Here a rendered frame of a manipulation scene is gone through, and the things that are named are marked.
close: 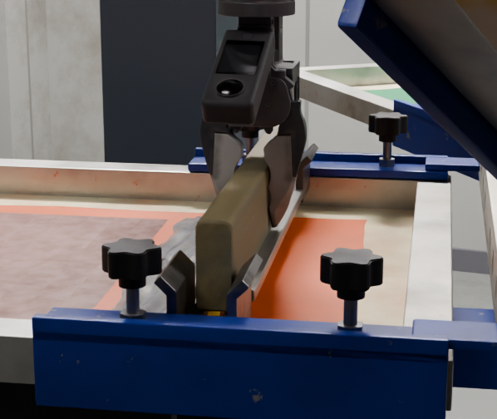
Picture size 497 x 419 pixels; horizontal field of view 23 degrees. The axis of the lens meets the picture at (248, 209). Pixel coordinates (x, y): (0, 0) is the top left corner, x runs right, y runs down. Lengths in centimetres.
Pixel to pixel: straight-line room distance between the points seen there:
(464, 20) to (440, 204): 84
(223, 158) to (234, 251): 19
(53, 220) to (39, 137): 340
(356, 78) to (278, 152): 116
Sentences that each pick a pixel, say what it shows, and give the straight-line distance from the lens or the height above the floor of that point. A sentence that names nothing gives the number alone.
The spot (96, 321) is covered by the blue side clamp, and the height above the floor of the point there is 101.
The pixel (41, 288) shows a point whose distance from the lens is 113.
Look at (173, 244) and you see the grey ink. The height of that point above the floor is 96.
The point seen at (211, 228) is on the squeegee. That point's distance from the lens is 95.
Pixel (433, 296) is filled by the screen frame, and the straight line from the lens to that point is 100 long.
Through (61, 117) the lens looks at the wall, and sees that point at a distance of 479.
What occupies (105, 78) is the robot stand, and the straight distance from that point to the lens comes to 178.
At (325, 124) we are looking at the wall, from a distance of 437.
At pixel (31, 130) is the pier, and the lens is 470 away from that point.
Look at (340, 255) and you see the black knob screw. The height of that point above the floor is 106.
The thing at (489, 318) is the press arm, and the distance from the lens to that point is 116.
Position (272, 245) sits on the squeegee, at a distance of 111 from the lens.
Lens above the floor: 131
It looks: 15 degrees down
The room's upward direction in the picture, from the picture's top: straight up
